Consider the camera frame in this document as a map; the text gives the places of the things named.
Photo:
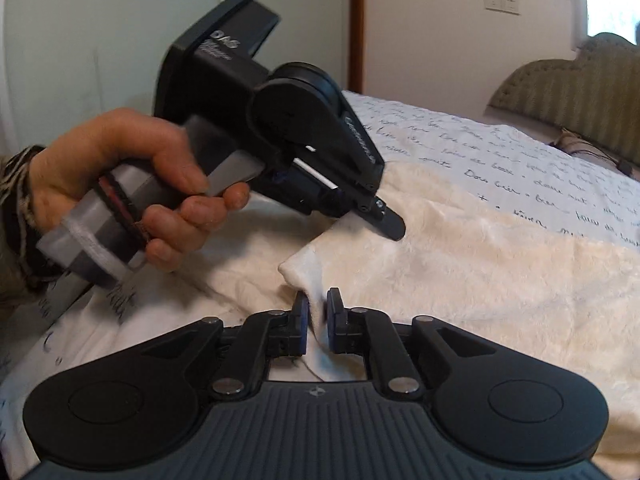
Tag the white wall socket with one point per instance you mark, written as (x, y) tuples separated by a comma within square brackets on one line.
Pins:
[(493, 1), (511, 4)]

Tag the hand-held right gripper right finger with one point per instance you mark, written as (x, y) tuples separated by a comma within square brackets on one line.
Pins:
[(333, 322)]

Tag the cream fleece blanket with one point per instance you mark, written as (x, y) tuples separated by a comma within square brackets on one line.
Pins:
[(475, 285)]

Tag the person's left hand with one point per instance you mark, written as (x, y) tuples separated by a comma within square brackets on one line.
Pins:
[(100, 145)]

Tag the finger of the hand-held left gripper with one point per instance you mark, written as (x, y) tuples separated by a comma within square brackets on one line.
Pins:
[(390, 225)]

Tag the green padded headboard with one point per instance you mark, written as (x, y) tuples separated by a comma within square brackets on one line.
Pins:
[(540, 95)]

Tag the white script-printed bedsheet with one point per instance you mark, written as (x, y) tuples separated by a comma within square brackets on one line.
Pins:
[(450, 145)]

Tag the striped grey pillow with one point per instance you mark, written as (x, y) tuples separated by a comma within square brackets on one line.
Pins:
[(580, 145)]

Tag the brown wooden door frame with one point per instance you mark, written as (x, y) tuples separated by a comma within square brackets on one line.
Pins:
[(357, 20)]

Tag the window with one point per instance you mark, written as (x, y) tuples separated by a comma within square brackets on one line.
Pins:
[(610, 0)]

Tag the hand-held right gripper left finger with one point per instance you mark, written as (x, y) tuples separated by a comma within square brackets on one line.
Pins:
[(300, 322)]

